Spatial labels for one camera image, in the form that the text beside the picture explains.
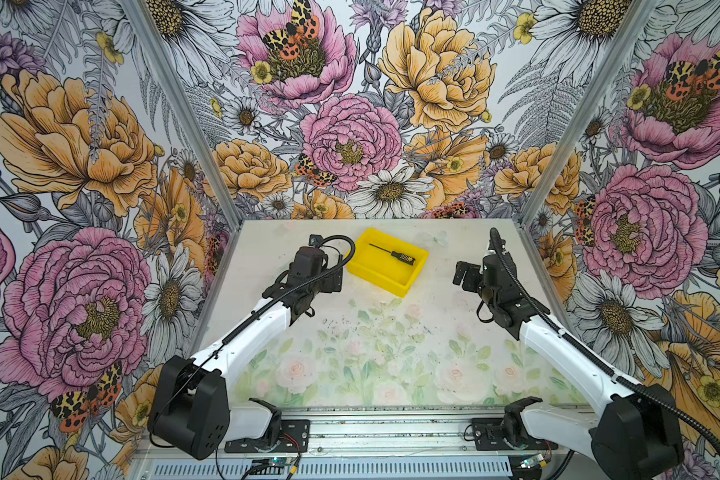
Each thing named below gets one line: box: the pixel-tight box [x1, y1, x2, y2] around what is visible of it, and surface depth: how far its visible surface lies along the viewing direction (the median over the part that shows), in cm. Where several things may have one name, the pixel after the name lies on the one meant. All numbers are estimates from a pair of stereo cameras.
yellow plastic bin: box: [347, 228, 429, 298], surface depth 110 cm
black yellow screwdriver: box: [369, 243, 416, 266], surface depth 110 cm
